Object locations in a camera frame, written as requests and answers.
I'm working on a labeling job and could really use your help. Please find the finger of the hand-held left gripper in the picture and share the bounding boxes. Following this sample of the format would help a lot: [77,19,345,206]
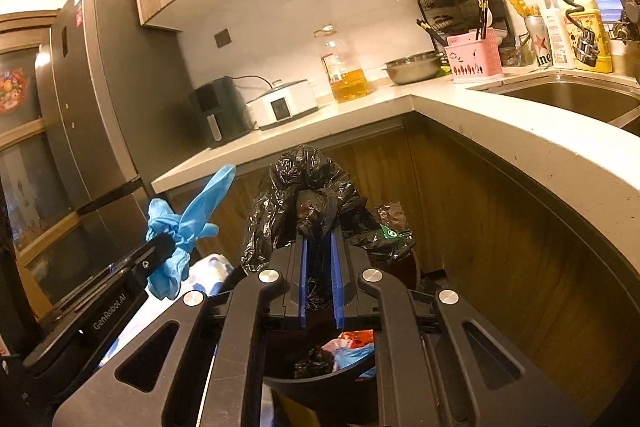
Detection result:
[107,234,176,281]

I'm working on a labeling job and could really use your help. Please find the blue floral tablecloth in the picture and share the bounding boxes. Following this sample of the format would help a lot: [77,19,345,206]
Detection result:
[97,252,237,370]

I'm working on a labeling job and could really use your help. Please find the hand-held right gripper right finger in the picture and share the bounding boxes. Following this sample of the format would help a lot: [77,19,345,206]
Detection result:
[330,231,583,427]

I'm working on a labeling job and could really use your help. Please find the steel bowl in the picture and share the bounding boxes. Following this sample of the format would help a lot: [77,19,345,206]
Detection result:
[382,51,447,86]

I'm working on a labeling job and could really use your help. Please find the drink can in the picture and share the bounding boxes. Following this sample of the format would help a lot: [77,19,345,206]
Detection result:
[523,13,554,69]

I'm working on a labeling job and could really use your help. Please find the black plastic bag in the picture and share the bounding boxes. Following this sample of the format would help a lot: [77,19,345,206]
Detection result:
[240,144,416,314]

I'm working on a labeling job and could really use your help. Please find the red round door decoration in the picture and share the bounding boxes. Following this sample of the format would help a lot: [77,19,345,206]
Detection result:
[0,67,29,114]

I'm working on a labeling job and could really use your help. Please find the white rice cooker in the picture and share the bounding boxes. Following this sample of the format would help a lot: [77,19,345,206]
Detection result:
[245,78,320,131]

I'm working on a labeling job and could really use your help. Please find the black dish rack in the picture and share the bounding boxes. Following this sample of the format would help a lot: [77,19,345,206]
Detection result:
[416,0,512,58]

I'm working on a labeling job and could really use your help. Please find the grey refrigerator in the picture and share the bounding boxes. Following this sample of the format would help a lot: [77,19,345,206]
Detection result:
[37,0,201,230]

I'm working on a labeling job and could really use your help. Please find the white plastic bottle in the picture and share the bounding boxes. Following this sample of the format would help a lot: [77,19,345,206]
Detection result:
[540,0,576,69]

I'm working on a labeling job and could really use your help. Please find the black trash bin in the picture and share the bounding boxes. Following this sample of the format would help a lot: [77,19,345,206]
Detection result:
[260,252,423,427]

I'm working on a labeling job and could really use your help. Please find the steel sink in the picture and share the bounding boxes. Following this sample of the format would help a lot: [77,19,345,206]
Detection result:
[466,73,640,136]

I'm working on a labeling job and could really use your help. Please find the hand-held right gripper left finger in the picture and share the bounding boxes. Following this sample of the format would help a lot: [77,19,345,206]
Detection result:
[52,234,309,427]

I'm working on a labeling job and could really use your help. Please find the yellow detergent bottle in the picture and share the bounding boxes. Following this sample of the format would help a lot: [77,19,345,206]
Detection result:
[570,0,614,74]

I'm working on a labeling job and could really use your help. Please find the black air fryer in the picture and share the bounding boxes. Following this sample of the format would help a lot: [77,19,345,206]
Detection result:
[188,76,252,148]

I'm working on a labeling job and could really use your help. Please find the black power cable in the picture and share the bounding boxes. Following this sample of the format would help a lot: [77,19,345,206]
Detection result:
[231,74,275,88]

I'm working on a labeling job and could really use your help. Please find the cooking oil bottle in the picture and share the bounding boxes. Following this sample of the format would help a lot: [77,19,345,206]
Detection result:
[313,25,372,104]

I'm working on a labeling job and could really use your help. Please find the kitchen counter with wooden cabinets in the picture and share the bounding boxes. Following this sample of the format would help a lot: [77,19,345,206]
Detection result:
[151,67,640,413]

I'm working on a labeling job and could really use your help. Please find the pink utensil basket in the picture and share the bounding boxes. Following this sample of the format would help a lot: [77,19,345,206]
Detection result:
[444,28,504,84]

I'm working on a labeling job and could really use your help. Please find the wooden glass-panel door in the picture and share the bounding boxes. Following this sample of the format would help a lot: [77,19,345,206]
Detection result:
[0,14,83,313]

